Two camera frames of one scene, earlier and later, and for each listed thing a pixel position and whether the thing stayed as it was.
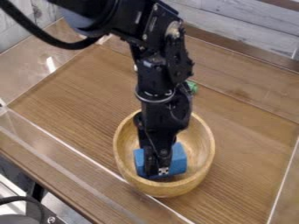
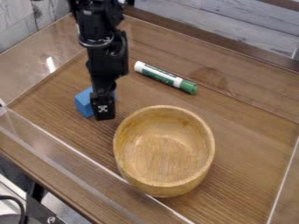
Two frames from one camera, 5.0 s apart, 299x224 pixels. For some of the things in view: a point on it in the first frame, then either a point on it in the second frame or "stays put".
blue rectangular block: (178, 161) to (84, 102)
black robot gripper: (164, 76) to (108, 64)
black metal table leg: (38, 192) stays put
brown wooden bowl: (200, 140) stays put
